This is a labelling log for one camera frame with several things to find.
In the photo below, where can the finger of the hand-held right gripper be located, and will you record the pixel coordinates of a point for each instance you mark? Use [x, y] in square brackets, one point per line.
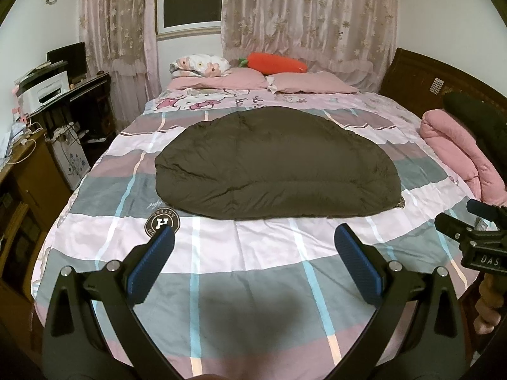
[485, 209]
[451, 226]

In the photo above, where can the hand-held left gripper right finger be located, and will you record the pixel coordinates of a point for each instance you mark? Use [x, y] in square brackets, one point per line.
[358, 263]

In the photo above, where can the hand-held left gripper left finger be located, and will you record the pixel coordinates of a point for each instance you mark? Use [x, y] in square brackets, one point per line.
[152, 261]

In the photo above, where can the olive padded jacket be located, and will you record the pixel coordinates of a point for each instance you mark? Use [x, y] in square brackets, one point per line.
[277, 166]

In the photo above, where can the person's right hand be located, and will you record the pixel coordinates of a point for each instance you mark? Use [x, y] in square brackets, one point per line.
[488, 304]

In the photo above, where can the pink quilt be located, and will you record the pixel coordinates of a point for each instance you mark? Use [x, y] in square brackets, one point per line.
[459, 146]

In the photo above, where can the bed with plaid sheet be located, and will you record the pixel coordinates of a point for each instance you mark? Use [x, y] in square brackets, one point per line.
[237, 253]

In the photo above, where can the floral small cabinet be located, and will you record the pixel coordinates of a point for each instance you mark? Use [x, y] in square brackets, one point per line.
[73, 162]

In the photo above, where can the wooden desk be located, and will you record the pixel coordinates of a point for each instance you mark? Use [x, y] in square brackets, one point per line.
[31, 166]

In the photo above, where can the dark wooden headboard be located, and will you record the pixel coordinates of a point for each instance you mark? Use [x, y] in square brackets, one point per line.
[412, 73]

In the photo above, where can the white power strip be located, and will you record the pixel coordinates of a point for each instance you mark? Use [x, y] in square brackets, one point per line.
[65, 130]

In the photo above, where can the black desk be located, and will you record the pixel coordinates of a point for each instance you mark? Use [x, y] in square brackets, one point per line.
[91, 99]

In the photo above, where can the pink pillow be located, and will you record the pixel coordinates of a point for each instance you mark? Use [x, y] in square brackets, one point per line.
[313, 83]
[225, 81]

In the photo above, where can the floral pillow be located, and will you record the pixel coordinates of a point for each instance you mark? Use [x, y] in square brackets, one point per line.
[198, 65]

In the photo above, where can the white printer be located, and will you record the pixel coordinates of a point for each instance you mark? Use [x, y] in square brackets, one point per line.
[45, 89]

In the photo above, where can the orange carrot plush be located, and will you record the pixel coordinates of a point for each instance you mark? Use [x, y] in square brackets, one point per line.
[277, 62]

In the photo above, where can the black computer monitor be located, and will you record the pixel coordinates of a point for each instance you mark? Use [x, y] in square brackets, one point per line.
[67, 59]

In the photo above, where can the wide lace curtain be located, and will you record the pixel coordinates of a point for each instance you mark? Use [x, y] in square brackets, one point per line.
[309, 19]

